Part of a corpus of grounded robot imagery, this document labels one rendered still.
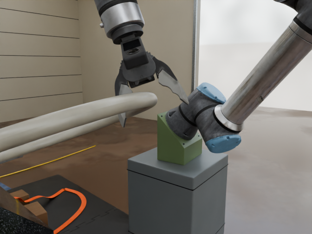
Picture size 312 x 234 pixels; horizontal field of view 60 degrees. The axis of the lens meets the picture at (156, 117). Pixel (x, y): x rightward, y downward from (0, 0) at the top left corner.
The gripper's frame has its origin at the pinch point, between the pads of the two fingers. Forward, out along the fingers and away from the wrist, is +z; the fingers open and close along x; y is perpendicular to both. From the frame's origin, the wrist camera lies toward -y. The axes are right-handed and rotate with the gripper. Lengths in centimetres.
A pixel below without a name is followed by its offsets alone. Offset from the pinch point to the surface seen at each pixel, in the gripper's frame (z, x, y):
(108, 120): -3.5, 13.8, 19.7
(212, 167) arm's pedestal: 33, -16, 77
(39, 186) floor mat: 29, 152, 233
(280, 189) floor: 118, -93, 237
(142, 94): -4.5, 0.6, -9.8
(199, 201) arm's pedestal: 44, -4, 69
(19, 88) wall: -173, 300, 573
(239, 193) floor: 104, -49, 227
